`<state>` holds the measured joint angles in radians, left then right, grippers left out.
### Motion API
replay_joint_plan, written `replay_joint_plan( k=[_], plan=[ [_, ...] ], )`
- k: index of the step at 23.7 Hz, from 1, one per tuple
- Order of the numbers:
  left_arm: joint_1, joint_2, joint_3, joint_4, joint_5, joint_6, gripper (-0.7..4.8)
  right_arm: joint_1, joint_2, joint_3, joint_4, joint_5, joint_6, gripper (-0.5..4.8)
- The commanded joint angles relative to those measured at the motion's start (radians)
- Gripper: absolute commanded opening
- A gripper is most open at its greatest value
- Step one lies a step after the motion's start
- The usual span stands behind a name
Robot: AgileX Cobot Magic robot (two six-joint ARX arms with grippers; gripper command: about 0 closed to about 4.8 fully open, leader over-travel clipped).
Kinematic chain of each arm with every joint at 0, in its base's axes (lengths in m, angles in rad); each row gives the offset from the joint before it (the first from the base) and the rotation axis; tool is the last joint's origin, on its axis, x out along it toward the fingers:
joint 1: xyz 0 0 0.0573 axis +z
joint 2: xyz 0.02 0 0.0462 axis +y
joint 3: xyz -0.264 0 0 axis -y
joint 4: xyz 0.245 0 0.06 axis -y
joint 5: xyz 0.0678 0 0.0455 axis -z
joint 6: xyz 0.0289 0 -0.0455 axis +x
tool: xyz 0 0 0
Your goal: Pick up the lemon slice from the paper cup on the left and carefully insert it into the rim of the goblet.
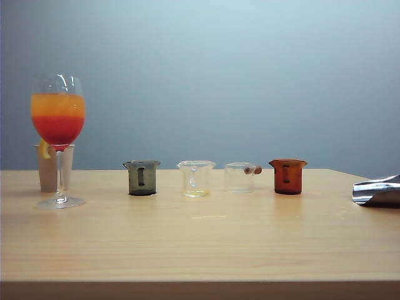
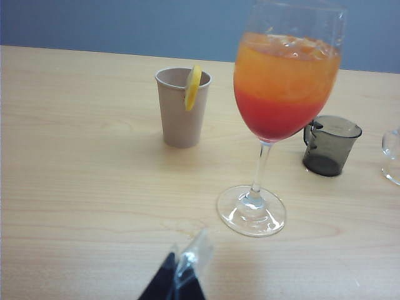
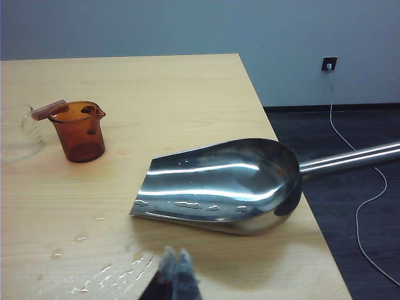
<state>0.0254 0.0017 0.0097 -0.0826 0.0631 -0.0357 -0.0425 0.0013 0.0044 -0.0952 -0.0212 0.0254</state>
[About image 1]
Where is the wine glass with orange-red drink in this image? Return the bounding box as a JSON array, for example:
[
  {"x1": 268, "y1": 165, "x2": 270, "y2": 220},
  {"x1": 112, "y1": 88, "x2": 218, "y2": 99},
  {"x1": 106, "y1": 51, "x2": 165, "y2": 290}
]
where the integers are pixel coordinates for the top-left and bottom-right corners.
[{"x1": 30, "y1": 74, "x2": 87, "y2": 210}]

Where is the yellow lemon slice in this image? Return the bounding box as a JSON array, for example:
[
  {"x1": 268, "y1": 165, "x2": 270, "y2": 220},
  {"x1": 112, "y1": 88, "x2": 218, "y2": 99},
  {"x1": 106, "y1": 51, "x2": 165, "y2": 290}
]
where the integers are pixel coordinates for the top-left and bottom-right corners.
[{"x1": 38, "y1": 138, "x2": 51, "y2": 160}]

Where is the smoked grey glass cup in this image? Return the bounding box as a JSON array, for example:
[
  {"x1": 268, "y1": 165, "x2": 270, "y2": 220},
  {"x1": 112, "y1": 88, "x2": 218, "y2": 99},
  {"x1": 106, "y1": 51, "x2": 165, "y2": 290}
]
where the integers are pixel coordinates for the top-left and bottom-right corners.
[{"x1": 122, "y1": 160, "x2": 161, "y2": 197}]

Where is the amber glass cup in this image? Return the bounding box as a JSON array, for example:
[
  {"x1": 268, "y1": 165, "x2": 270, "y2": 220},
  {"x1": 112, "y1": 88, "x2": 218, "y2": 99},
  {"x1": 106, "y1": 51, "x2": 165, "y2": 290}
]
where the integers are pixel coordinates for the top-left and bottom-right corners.
[{"x1": 267, "y1": 158, "x2": 309, "y2": 195}]

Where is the beige paper cup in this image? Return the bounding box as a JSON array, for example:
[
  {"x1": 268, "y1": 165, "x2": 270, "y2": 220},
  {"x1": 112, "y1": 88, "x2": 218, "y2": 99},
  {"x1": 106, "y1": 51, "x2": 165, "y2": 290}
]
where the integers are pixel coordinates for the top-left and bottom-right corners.
[{"x1": 33, "y1": 143, "x2": 76, "y2": 193}]

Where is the shiny silver metal scoop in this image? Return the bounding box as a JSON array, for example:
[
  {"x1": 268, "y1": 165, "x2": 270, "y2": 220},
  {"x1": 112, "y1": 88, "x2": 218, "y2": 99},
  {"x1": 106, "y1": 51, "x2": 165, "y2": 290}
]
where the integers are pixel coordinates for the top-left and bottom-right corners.
[{"x1": 352, "y1": 174, "x2": 400, "y2": 208}]

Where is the clear glass cup, wooden handle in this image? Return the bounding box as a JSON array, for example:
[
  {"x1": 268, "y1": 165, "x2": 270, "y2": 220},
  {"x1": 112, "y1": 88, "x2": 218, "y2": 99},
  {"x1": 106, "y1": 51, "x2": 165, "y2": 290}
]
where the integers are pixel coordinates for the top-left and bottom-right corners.
[{"x1": 223, "y1": 161, "x2": 263, "y2": 194}]

